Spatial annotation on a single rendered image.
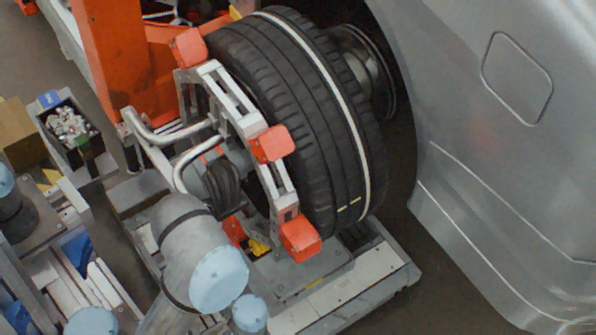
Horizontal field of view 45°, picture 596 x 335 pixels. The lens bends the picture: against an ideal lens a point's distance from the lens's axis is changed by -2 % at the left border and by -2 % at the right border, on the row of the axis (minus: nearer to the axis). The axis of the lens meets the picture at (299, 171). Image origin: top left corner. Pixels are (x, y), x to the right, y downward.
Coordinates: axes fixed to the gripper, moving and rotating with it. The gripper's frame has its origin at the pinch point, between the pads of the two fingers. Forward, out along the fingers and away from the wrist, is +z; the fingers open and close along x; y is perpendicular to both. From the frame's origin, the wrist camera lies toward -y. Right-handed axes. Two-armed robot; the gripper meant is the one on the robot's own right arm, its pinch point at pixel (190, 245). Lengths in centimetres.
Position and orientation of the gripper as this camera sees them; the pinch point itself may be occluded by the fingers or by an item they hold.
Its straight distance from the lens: 192.1
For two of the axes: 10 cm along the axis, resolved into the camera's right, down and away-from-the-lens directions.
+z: -5.6, -7.0, 4.4
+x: -8.3, 4.6, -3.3
